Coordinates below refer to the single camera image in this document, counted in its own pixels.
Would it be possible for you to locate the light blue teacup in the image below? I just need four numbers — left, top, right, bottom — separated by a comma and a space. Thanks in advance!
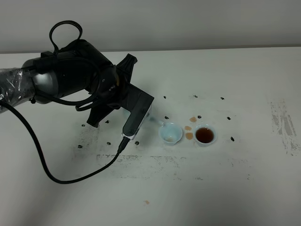
158, 122, 183, 146
192, 124, 218, 147

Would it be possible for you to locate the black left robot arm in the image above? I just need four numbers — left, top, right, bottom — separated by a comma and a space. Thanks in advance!
0, 40, 143, 128

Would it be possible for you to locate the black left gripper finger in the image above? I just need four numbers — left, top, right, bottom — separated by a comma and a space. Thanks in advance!
116, 54, 137, 83
87, 105, 117, 128

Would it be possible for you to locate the right light blue teacup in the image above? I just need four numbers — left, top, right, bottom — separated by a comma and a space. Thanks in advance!
192, 124, 218, 147

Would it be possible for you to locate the light blue porcelain teapot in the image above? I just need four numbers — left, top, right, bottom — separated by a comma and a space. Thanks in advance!
122, 105, 165, 126

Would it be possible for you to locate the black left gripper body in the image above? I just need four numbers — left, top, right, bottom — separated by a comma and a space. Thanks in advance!
75, 63, 132, 116

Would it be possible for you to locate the black left camera cable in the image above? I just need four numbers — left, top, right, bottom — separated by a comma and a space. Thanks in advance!
0, 20, 130, 184

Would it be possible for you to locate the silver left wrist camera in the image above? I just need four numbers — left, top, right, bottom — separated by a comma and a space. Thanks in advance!
122, 105, 152, 140

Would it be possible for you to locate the left light blue teacup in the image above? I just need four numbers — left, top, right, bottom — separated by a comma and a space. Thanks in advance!
158, 122, 183, 146

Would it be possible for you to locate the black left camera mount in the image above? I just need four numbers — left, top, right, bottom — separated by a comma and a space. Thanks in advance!
121, 84, 154, 136

